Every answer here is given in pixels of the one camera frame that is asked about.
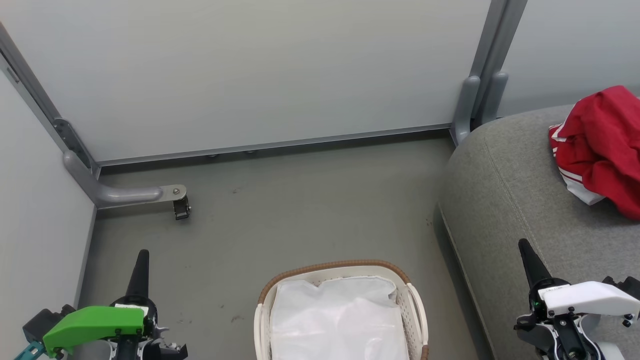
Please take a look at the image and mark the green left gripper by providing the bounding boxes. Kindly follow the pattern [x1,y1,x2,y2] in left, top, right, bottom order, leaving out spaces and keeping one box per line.
[42,249,188,360]

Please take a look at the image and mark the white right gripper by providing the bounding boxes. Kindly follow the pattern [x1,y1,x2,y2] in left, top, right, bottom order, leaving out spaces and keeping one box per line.
[514,238,640,360]

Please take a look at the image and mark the red and white garment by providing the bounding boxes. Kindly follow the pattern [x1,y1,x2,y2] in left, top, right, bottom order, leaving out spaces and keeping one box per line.
[548,85,640,222]

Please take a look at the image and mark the white laundry basket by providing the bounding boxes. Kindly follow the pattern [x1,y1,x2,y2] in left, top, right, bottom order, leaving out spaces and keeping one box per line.
[253,259,430,360]

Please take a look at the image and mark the grey fabric sofa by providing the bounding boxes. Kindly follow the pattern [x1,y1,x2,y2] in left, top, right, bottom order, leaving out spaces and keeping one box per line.
[438,102,640,360]

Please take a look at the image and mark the black caster wheel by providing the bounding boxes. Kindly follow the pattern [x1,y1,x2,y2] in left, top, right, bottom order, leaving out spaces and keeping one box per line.
[172,195,192,221]

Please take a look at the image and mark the grey partition support leg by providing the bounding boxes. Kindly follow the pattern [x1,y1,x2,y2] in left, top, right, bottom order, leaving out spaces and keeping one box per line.
[62,150,188,210]

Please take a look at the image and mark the white plastic bag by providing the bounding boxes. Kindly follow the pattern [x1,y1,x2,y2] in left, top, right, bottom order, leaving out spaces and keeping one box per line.
[270,276,411,360]

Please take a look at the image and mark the grey partition bottom rail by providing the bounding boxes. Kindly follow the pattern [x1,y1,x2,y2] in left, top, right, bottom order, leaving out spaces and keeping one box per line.
[97,123,453,167]
[74,204,99,307]

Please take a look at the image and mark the grey partition foot bracket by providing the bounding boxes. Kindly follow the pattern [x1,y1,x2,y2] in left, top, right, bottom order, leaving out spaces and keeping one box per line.
[451,75,482,147]
[480,71,509,126]

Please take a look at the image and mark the grey partition post with hinge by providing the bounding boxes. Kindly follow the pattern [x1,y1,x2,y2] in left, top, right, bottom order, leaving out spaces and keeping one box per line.
[0,22,101,176]

